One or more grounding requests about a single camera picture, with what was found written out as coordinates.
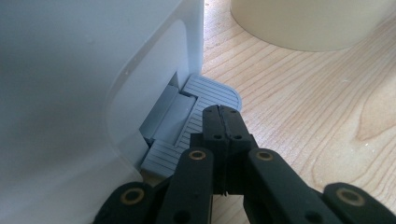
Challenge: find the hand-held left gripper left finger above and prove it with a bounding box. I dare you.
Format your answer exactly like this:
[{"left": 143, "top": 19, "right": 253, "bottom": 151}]
[{"left": 190, "top": 105, "right": 231, "bottom": 196}]

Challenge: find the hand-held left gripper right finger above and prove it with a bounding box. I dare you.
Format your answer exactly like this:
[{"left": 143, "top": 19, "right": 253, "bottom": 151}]
[{"left": 220, "top": 106, "right": 260, "bottom": 196}]

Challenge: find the white pedal bin grey lid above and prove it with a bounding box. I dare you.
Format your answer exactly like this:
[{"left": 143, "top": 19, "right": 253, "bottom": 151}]
[{"left": 0, "top": 0, "right": 244, "bottom": 224}]

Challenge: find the glass bowl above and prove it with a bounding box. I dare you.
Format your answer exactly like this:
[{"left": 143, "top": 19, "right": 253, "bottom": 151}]
[{"left": 229, "top": 0, "right": 396, "bottom": 53}]

